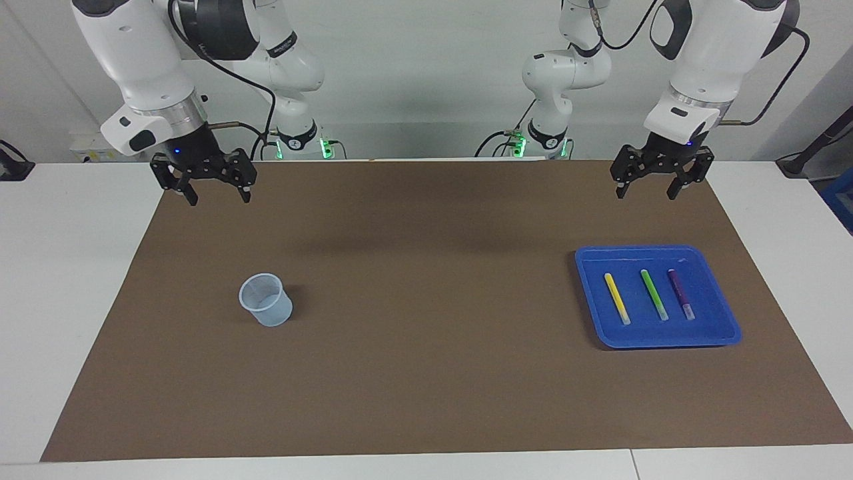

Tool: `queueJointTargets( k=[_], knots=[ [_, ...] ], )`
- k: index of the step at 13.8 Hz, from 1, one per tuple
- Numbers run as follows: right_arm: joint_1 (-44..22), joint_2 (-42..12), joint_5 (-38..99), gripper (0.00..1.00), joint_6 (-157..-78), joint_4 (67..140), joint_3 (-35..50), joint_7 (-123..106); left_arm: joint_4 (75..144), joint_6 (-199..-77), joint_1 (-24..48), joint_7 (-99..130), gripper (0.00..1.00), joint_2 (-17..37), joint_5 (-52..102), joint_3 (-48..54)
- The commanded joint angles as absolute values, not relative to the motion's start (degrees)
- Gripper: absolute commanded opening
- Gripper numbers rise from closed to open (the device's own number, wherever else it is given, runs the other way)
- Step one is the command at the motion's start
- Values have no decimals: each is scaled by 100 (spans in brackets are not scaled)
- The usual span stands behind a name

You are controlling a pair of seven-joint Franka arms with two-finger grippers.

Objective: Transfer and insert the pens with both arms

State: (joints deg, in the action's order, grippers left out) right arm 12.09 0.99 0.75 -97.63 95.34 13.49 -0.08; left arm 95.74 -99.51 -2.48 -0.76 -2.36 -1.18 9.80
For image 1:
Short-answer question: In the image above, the brown table mat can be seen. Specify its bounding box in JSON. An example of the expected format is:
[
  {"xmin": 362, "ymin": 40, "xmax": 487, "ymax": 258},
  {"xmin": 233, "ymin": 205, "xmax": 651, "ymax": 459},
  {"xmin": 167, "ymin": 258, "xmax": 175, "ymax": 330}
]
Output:
[{"xmin": 40, "ymin": 159, "xmax": 853, "ymax": 462}]

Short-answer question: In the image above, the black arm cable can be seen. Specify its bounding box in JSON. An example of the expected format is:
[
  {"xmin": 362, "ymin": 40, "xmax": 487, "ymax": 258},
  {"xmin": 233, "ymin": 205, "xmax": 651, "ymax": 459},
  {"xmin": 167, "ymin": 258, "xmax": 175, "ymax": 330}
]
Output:
[
  {"xmin": 167, "ymin": 0, "xmax": 277, "ymax": 144},
  {"xmin": 586, "ymin": 0, "xmax": 811, "ymax": 127}
]

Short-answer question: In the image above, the blue plastic tray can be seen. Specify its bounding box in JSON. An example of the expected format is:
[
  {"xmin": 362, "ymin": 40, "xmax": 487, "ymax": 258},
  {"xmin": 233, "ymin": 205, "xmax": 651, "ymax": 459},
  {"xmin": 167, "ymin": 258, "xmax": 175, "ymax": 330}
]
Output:
[{"xmin": 574, "ymin": 245, "xmax": 742, "ymax": 350}]

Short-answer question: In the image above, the black left base cable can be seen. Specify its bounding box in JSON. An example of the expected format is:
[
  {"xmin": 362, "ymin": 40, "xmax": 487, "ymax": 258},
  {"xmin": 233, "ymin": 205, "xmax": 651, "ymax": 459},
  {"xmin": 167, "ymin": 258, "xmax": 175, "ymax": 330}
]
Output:
[{"xmin": 474, "ymin": 100, "xmax": 537, "ymax": 159}]

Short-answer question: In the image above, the white power box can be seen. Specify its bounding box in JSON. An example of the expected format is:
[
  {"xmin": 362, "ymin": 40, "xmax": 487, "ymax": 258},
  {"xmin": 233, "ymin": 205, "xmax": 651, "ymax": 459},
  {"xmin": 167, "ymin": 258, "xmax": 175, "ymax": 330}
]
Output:
[{"xmin": 70, "ymin": 132, "xmax": 127, "ymax": 164}]

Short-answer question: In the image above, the black base cable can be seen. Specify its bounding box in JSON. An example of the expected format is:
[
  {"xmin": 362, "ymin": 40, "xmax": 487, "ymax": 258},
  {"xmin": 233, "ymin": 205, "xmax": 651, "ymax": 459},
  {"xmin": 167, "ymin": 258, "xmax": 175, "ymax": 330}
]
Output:
[
  {"xmin": 250, "ymin": 130, "xmax": 277, "ymax": 161},
  {"xmin": 474, "ymin": 100, "xmax": 537, "ymax": 159}
]

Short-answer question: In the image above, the green pen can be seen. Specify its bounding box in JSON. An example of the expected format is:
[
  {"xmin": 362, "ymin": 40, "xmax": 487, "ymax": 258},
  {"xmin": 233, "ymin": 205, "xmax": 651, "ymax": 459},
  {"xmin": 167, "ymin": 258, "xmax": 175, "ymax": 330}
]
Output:
[{"xmin": 640, "ymin": 269, "xmax": 670, "ymax": 322}]

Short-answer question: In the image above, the purple pen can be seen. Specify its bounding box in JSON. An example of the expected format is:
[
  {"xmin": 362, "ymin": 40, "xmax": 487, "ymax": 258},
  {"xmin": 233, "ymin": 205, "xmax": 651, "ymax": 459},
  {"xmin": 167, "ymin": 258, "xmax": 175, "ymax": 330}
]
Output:
[{"xmin": 667, "ymin": 269, "xmax": 696, "ymax": 321}]

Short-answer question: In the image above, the black clamp mount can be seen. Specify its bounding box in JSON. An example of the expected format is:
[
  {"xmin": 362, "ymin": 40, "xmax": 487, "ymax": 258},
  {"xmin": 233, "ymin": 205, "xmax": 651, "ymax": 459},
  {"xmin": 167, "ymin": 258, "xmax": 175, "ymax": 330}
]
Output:
[{"xmin": 0, "ymin": 140, "xmax": 35, "ymax": 182}]

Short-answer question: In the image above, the black right base cable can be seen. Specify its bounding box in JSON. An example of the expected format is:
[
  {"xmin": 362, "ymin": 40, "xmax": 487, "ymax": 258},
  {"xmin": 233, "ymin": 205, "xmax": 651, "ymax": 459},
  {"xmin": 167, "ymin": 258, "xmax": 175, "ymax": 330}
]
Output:
[{"xmin": 250, "ymin": 130, "xmax": 277, "ymax": 161}]

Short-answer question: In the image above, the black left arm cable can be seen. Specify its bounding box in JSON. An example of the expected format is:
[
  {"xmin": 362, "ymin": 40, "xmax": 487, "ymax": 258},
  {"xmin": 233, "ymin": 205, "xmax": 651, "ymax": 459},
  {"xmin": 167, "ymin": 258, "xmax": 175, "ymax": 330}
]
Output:
[{"xmin": 586, "ymin": 0, "xmax": 811, "ymax": 127}]

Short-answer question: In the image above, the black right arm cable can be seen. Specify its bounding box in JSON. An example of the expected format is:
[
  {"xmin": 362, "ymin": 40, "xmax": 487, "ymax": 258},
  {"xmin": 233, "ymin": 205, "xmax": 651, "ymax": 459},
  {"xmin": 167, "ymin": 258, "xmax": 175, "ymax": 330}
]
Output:
[{"xmin": 167, "ymin": 0, "xmax": 277, "ymax": 144}]

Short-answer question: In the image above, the translucent plastic cup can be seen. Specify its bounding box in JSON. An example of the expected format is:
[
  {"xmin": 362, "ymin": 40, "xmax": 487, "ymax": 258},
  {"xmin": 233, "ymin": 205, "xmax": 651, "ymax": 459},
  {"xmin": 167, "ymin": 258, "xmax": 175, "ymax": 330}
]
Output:
[{"xmin": 239, "ymin": 273, "xmax": 293, "ymax": 328}]

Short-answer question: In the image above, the black angled stand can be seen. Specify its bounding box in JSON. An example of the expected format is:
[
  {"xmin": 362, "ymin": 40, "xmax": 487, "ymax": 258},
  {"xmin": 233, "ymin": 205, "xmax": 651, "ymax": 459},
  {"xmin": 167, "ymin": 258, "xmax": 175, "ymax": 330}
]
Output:
[{"xmin": 776, "ymin": 107, "xmax": 853, "ymax": 179}]

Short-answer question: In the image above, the yellow pen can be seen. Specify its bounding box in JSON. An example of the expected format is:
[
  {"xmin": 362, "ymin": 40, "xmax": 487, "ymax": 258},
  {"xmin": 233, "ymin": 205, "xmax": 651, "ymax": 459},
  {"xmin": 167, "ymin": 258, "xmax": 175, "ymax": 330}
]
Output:
[{"xmin": 604, "ymin": 273, "xmax": 631, "ymax": 326}]

